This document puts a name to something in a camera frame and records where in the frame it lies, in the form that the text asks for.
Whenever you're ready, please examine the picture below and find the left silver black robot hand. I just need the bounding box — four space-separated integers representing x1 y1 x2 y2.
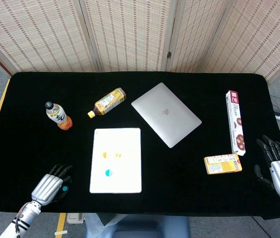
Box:
31 164 73 206

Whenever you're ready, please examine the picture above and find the white tablet board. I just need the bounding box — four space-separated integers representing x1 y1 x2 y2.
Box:
89 127 142 194

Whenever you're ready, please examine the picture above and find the yellow floor tape strip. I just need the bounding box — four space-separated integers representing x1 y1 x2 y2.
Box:
55 212 66 238

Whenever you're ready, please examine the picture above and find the white floor socket box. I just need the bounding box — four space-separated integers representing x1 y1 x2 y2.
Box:
66 212 85 225

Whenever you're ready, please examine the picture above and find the small yellow cardboard box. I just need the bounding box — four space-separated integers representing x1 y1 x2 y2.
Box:
203 153 243 175

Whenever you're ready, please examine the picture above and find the orange drink bottle black cap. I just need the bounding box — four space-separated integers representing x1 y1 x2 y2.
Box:
45 101 73 131

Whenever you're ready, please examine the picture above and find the long red white cookie box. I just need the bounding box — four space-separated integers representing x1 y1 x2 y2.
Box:
225 90 246 157

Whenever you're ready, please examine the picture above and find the black tablecloth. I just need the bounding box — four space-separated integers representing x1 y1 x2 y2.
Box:
0 71 280 220

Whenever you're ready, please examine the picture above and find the tea bottle yellow cap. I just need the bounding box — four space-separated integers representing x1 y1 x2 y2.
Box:
87 87 127 119

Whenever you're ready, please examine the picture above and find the silver closed laptop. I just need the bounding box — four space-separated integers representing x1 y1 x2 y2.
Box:
131 82 202 149

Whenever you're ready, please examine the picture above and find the woven folding screen panel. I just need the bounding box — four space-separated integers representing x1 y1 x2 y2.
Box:
79 0 179 73
166 0 236 74
203 0 280 84
0 0 100 76

